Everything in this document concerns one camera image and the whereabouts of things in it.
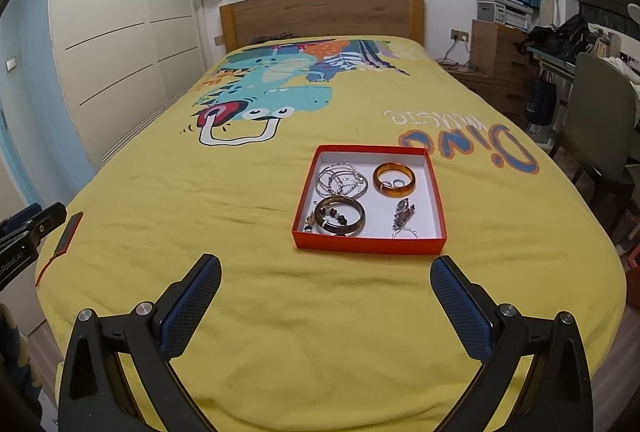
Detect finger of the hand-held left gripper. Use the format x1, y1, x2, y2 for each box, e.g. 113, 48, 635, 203
22, 201, 68, 246
0, 206, 43, 238

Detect dark stone bangle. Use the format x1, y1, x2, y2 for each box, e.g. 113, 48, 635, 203
313, 195, 366, 236

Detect dark cloth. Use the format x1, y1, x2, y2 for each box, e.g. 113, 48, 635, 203
250, 32, 302, 45

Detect wooden nightstand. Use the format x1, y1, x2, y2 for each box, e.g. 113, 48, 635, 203
452, 67, 534, 119

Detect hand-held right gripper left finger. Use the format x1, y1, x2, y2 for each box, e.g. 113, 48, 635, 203
59, 253, 222, 432

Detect white wardrobe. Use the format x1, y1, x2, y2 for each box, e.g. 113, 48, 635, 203
47, 0, 208, 173

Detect silver wristwatch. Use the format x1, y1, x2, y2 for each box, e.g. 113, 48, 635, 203
391, 197, 420, 239

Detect power cable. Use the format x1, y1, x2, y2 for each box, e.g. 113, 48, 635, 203
435, 40, 481, 74

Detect grey-green chair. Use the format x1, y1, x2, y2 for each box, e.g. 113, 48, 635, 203
549, 51, 640, 214

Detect orange cord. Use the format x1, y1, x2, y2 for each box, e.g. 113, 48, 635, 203
34, 253, 66, 287

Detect yellow printed blanket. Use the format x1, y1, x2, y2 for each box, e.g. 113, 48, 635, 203
34, 35, 628, 432

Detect white printer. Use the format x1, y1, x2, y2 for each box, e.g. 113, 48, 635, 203
475, 0, 534, 30

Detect white clothes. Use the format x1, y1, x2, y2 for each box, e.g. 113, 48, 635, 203
606, 56, 640, 84

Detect red jewelry box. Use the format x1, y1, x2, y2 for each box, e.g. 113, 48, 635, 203
291, 144, 447, 256

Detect wooden drawer chest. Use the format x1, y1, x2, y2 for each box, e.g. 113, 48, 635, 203
470, 20, 532, 80

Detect amber bangle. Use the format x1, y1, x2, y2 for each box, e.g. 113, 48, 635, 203
372, 163, 417, 198

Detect black bag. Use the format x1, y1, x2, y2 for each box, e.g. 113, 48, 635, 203
527, 14, 591, 63

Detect wooden headboard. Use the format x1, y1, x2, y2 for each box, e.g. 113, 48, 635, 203
219, 0, 425, 56

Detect red phone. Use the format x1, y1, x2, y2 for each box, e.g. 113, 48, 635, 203
53, 212, 84, 257

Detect dark tote bag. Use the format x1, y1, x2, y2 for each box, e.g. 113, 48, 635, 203
525, 72, 557, 129

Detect person's left hand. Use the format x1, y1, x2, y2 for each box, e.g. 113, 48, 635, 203
0, 306, 44, 413

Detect black bead bracelet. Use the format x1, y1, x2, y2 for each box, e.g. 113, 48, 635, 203
302, 205, 351, 235

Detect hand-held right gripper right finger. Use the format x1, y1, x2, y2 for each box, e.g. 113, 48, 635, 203
430, 255, 593, 432

